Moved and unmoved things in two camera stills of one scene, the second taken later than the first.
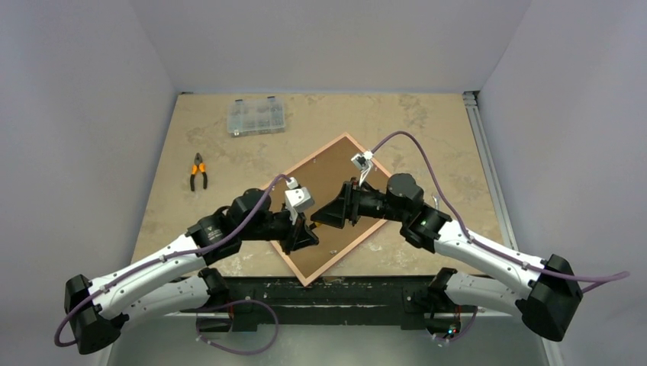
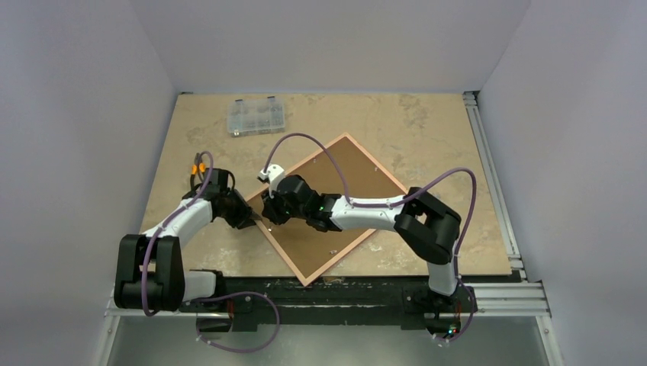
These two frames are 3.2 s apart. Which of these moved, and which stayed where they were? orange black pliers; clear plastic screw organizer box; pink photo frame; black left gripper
Moved: black left gripper
Stayed: orange black pliers; clear plastic screw organizer box; pink photo frame
